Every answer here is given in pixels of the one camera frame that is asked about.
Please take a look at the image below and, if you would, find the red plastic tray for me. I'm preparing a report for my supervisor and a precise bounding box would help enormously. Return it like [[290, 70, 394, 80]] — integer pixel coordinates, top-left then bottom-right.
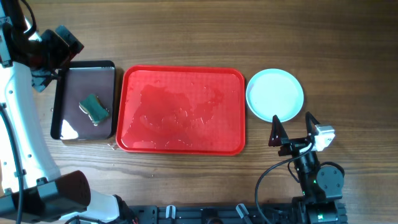
[[115, 65, 246, 156]]

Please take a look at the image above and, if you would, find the pale green plate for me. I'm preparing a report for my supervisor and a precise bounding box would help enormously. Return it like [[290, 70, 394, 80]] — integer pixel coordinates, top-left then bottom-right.
[[246, 68, 304, 123]]

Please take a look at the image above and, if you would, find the green yellow sponge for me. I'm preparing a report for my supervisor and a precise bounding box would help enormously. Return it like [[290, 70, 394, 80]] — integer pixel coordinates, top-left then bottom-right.
[[79, 94, 109, 126]]

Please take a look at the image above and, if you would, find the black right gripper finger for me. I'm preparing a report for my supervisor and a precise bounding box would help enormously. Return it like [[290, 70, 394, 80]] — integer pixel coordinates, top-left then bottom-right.
[[268, 115, 289, 147], [305, 111, 320, 138]]

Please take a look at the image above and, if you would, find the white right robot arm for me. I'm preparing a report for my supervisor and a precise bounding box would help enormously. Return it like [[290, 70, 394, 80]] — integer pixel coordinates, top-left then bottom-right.
[[269, 112, 348, 223]]

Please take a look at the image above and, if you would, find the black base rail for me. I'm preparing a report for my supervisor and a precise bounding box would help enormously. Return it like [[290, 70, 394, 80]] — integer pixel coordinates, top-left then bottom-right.
[[124, 203, 348, 224]]

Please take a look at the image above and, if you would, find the black water tray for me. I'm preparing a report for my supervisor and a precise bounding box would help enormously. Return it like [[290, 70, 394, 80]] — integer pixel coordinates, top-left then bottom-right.
[[50, 60, 116, 140]]

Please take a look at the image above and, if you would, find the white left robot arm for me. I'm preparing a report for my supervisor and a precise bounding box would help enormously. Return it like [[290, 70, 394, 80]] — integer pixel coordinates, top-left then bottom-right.
[[1, 1, 133, 223]]

